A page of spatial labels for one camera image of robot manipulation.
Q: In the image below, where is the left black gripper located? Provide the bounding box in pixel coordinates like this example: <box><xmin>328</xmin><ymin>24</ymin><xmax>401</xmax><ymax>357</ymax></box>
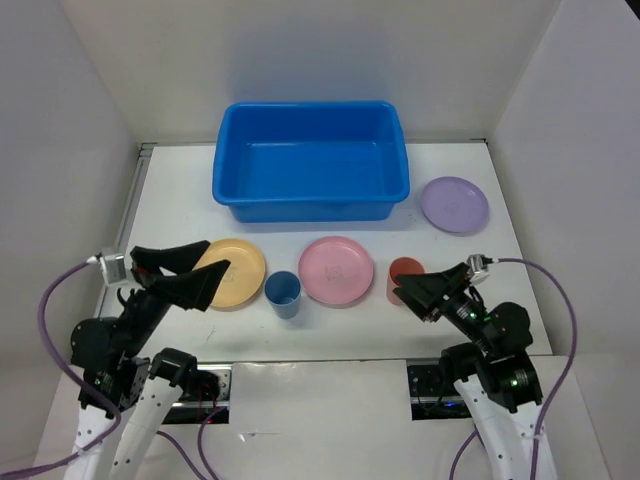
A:
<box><xmin>122</xmin><ymin>238</ymin><xmax>231</xmax><ymax>353</ymax></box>

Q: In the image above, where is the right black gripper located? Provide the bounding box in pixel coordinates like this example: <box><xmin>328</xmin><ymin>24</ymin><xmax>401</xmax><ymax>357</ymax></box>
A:
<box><xmin>392</xmin><ymin>259</ymin><xmax>497</xmax><ymax>353</ymax></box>

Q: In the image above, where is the orange plastic cup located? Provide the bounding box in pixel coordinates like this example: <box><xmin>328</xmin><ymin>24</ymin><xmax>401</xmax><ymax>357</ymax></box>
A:
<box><xmin>386</xmin><ymin>257</ymin><xmax>425</xmax><ymax>306</ymax></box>

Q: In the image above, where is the yellow plastic plate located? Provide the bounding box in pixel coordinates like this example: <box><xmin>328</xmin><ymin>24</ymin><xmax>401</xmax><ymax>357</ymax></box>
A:
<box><xmin>194</xmin><ymin>238</ymin><xmax>266</xmax><ymax>309</ymax></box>

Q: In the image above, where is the purple plastic plate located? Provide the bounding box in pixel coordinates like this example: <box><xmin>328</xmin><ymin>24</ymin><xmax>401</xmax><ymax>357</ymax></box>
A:
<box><xmin>420</xmin><ymin>176</ymin><xmax>490</xmax><ymax>235</ymax></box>

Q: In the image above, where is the blue plastic cup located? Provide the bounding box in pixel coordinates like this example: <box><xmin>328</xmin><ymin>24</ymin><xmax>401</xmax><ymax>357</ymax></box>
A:
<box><xmin>264</xmin><ymin>271</ymin><xmax>302</xmax><ymax>320</ymax></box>

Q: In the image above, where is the pink plastic plate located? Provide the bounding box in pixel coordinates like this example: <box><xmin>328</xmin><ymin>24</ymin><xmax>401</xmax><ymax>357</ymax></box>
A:
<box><xmin>298</xmin><ymin>236</ymin><xmax>374</xmax><ymax>306</ymax></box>

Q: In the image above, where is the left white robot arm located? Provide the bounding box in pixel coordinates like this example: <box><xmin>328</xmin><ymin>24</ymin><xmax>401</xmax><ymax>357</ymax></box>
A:
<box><xmin>64</xmin><ymin>240</ymin><xmax>231</xmax><ymax>479</ymax></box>

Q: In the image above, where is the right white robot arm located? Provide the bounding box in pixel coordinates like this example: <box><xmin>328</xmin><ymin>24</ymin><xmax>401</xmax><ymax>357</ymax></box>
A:
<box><xmin>394</xmin><ymin>255</ymin><xmax>558</xmax><ymax>479</ymax></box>

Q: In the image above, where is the blue plastic bin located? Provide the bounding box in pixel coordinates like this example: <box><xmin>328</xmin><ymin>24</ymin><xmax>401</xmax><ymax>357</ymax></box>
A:
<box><xmin>212</xmin><ymin>101</ymin><xmax>410</xmax><ymax>223</ymax></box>

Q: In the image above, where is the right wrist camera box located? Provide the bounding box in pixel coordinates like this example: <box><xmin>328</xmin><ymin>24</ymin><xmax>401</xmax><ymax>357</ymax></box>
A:
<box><xmin>466</xmin><ymin>254</ymin><xmax>495</xmax><ymax>278</ymax></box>

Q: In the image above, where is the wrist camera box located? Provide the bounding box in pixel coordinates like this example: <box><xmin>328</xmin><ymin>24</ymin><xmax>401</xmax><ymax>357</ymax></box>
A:
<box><xmin>87</xmin><ymin>248</ymin><xmax>133</xmax><ymax>287</ymax></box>
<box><xmin>466</xmin><ymin>254</ymin><xmax>495</xmax><ymax>278</ymax></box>

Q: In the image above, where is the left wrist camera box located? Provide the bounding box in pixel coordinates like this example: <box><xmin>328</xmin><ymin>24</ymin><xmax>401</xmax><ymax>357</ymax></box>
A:
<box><xmin>87</xmin><ymin>248</ymin><xmax>133</xmax><ymax>287</ymax></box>

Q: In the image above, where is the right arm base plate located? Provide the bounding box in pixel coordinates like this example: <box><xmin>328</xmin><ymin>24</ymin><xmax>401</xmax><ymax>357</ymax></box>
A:
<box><xmin>406</xmin><ymin>360</ymin><xmax>471</xmax><ymax>421</ymax></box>

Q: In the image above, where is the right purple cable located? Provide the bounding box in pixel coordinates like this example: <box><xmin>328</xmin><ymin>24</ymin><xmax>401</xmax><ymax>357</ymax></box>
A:
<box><xmin>448</xmin><ymin>257</ymin><xmax>579</xmax><ymax>480</ymax></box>

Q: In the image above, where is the purple cable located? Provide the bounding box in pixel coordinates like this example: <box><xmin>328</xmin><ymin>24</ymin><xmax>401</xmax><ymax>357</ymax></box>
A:
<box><xmin>0</xmin><ymin>259</ymin><xmax>221</xmax><ymax>480</ymax></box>
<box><xmin>448</xmin><ymin>257</ymin><xmax>579</xmax><ymax>480</ymax></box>

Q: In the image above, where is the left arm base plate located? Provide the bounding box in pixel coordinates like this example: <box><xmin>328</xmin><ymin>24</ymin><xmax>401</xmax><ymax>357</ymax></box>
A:
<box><xmin>163</xmin><ymin>363</ymin><xmax>232</xmax><ymax>425</ymax></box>

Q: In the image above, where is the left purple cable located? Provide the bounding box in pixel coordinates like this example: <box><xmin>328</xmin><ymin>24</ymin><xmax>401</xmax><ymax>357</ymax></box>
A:
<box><xmin>0</xmin><ymin>259</ymin><xmax>221</xmax><ymax>480</ymax></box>

